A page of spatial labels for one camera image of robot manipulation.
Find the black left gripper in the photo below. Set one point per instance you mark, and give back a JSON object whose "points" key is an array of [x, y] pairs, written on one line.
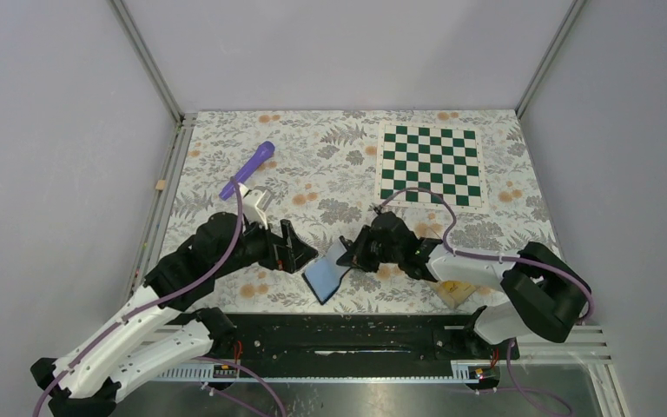
{"points": [[281, 255]]}

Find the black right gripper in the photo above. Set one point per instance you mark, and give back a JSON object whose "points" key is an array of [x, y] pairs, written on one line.
{"points": [[356, 256]]}

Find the black leather card holder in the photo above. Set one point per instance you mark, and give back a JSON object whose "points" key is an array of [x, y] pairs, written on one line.
{"points": [[325, 275]]}

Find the clear box of cards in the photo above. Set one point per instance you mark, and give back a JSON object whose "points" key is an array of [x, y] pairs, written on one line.
{"points": [[453, 293]]}

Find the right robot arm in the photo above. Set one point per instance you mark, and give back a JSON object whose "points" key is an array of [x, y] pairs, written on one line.
{"points": [[544, 296]]}

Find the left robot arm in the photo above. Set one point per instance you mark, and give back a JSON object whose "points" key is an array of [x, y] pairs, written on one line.
{"points": [[93, 378]]}

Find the floral tablecloth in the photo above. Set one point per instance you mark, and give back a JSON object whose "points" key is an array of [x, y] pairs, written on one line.
{"points": [[322, 179]]}

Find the purple toy microphone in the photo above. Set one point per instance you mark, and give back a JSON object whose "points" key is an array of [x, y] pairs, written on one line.
{"points": [[263, 153]]}

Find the green white chessboard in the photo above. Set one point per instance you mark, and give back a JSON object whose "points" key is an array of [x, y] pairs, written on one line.
{"points": [[433, 164]]}

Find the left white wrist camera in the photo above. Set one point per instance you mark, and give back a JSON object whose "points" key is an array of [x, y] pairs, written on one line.
{"points": [[254, 205]]}

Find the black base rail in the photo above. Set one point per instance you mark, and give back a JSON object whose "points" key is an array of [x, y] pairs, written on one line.
{"points": [[338, 346]]}

